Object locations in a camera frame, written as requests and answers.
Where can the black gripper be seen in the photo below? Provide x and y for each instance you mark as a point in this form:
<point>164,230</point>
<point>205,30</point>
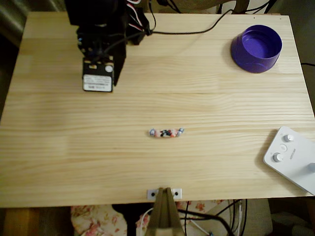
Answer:
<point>119,64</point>

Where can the candy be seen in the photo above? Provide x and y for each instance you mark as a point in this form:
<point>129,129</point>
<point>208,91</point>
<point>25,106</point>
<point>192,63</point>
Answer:
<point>166,133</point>

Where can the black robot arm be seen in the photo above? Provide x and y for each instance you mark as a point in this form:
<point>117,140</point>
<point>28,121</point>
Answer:
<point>93,12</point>

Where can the purple bowl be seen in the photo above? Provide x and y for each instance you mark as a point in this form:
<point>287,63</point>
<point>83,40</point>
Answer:
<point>261,44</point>

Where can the wooden furniture leg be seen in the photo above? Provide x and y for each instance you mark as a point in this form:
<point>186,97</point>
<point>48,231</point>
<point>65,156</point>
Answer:
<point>241,6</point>

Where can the black stand under table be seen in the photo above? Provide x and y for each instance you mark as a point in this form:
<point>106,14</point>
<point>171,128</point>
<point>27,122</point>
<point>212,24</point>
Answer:
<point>128,221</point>

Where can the floral cloth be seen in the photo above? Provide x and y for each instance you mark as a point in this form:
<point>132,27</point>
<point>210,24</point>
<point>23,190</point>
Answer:
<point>93,221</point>

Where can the white lamp base with knobs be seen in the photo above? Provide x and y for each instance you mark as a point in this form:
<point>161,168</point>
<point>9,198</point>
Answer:
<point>292,162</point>

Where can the silver corner bracket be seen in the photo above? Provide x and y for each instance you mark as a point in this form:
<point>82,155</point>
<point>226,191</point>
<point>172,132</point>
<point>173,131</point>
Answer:
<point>177,193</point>
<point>152,194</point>

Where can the aluminium extrusion camera post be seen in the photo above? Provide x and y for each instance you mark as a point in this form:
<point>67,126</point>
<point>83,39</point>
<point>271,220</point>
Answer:
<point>163,216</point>

